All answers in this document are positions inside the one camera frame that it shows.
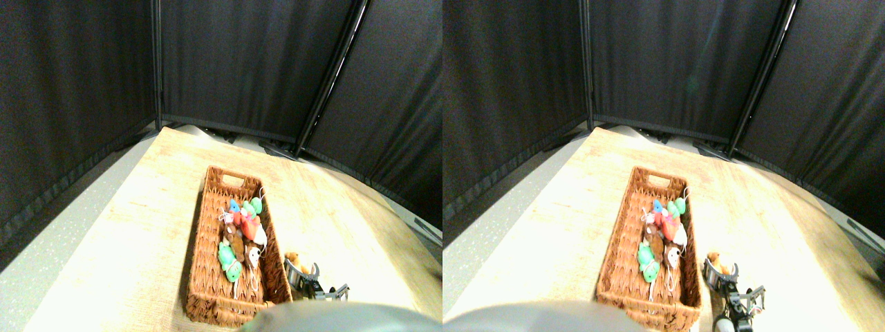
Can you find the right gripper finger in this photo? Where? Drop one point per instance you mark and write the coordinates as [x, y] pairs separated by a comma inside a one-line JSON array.
[[719, 279], [736, 269], [317, 270], [301, 280]]

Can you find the tan plush toy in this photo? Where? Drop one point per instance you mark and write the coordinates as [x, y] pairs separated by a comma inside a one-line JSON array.
[[296, 261], [719, 261]]

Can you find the brown plush toy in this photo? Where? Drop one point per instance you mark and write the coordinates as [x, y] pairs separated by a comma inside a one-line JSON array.
[[655, 243], [235, 243]]

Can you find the red plush toy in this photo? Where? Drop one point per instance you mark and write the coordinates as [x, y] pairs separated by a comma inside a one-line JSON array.
[[669, 225], [249, 225]]

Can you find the green plush toy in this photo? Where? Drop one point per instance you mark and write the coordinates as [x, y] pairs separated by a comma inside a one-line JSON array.
[[229, 264], [678, 205], [255, 205], [648, 264]]

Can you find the orange white plush toy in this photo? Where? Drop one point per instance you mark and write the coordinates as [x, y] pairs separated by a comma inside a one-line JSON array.
[[225, 218], [648, 218]]

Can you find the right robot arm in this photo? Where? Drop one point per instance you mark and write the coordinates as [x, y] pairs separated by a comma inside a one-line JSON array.
[[726, 324]]

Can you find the brown wicker basket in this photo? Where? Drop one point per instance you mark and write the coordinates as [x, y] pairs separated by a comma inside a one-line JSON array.
[[207, 277], [619, 277]]

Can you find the curtain stand foot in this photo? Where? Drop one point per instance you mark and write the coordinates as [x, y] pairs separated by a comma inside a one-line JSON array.
[[651, 133], [429, 229], [712, 149], [280, 149], [864, 232], [221, 133]]

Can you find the curtain stand pole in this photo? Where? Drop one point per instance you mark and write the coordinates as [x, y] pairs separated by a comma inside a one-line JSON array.
[[587, 66], [157, 66], [762, 76], [332, 76]]

